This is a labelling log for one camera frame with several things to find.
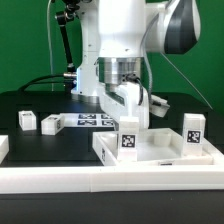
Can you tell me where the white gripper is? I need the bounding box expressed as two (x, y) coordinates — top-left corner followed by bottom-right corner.
(98, 82), (149, 129)

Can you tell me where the white square table top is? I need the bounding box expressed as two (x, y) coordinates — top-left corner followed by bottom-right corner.
(92, 128), (213, 166)

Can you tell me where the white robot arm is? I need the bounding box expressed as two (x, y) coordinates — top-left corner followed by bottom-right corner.
(72, 0), (201, 129)

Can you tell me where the white U-shaped fence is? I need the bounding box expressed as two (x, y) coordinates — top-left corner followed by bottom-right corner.
(0, 135), (224, 194)

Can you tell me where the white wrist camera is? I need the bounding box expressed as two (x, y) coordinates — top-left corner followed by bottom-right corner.
(149, 95), (170, 117)

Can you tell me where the thin grey cable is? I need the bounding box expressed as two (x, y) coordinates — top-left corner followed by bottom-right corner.
(161, 52), (213, 110)

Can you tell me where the white marker base plate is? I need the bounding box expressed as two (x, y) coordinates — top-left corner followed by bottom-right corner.
(62, 113), (114, 127)

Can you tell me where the black cable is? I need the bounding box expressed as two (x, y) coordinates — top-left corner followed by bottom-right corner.
(18, 73), (68, 93)

